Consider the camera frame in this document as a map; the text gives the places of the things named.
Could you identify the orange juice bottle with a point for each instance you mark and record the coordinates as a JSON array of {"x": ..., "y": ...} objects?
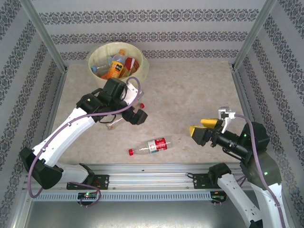
[{"x": 116, "y": 67}]

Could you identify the large clear bottle blue label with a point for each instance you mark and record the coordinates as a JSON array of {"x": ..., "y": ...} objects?
[{"x": 94, "y": 69}]

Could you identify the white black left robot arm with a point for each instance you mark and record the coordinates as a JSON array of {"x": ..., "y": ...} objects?
[{"x": 64, "y": 142}]

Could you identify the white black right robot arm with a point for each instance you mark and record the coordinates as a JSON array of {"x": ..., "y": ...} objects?
[{"x": 235, "y": 194}]

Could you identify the cream round bin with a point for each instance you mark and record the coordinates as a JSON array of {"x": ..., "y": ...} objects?
[{"x": 99, "y": 82}]

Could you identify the clear bottle red white label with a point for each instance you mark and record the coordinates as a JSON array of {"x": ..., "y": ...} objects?
[{"x": 159, "y": 145}]

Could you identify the grey metal base panel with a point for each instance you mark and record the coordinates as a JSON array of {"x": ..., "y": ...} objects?
[{"x": 142, "y": 216}]

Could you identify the aluminium side rail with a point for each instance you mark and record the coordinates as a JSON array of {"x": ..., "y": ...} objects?
[
  {"x": 56, "y": 95},
  {"x": 245, "y": 95}
]

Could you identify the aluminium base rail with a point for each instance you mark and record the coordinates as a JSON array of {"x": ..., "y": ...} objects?
[{"x": 152, "y": 175}]

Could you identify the aluminium frame post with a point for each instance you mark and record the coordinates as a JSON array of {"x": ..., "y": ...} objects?
[
  {"x": 42, "y": 35},
  {"x": 254, "y": 35}
]

